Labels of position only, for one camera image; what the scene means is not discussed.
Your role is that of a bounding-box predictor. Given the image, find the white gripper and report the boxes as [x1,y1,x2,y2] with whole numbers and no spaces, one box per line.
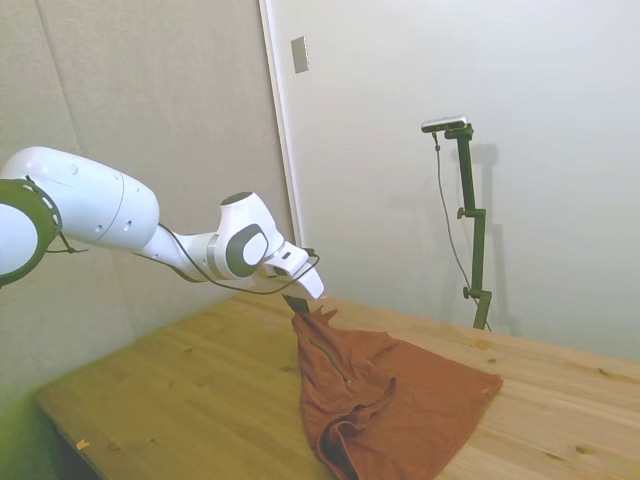
[256,266,327,316]

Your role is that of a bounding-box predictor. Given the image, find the silver camera on stand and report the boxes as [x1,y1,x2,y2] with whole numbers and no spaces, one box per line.
[421,115,469,134]

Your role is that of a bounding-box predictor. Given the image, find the grey wall plate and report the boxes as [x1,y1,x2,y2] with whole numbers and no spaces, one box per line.
[290,35,311,76]

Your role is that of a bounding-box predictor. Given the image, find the dark green camera stand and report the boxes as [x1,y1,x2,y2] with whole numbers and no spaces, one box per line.
[443,124,494,331]

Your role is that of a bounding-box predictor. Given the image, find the rust orange shorts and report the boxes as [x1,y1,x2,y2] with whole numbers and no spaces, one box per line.
[290,305,505,480]

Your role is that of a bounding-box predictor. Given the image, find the white door frame trim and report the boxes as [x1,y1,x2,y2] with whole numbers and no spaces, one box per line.
[257,0,313,251]

